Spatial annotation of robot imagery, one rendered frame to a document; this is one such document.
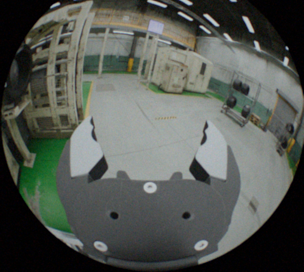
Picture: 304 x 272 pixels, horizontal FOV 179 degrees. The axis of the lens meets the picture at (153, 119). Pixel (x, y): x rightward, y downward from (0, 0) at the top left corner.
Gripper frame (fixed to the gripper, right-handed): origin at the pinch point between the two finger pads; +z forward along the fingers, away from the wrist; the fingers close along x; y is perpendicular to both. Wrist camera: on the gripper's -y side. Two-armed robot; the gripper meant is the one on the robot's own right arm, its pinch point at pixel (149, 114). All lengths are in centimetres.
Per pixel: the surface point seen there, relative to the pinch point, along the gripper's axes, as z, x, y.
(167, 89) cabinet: 412, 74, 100
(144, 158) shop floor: 81, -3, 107
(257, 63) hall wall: 590, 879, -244
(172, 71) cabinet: 412, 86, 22
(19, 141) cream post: 12, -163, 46
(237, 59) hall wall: 784, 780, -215
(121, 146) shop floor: 98, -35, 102
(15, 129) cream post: 14, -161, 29
